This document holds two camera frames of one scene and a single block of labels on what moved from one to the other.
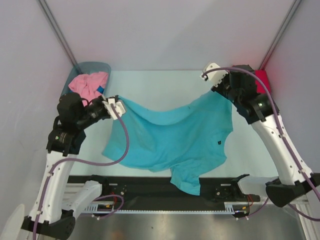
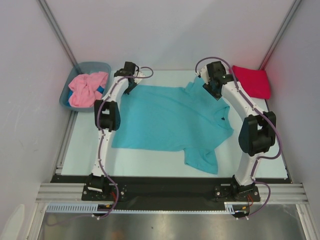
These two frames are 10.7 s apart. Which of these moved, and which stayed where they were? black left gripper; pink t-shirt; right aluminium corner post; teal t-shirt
Moved: black left gripper; teal t-shirt
Stayed: right aluminium corner post; pink t-shirt
